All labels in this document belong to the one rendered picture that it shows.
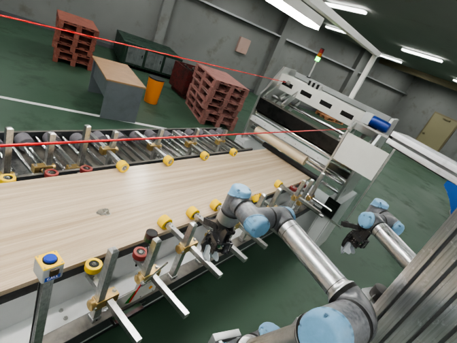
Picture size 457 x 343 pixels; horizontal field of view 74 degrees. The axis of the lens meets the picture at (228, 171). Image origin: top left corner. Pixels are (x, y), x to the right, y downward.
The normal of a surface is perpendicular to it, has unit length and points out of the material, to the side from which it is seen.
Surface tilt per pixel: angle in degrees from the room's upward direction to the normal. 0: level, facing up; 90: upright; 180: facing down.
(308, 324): 83
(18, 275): 0
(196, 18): 90
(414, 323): 90
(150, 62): 90
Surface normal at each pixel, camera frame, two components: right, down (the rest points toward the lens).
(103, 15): 0.40, 0.54
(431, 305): -0.84, -0.11
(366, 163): -0.60, 0.12
